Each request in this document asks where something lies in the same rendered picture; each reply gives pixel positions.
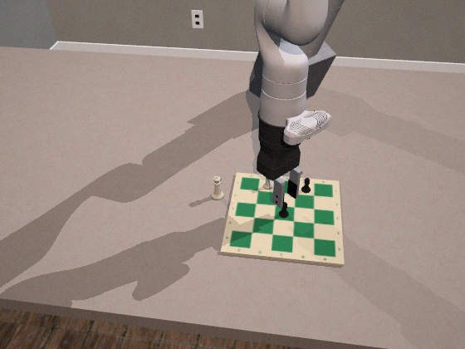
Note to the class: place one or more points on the white pawn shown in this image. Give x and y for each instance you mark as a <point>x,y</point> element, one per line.
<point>267,185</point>

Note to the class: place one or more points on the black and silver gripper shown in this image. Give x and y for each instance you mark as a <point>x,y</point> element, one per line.
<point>283,125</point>

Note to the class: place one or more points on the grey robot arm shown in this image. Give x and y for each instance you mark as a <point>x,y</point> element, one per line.
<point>281,23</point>

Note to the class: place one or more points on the white queen chess piece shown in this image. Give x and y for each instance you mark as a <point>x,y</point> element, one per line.
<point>217,194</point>

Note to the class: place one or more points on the black pawn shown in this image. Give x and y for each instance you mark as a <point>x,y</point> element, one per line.
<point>306,188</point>
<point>283,213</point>

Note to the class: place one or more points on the green and cream chessboard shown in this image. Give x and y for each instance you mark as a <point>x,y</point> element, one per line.
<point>312,232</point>

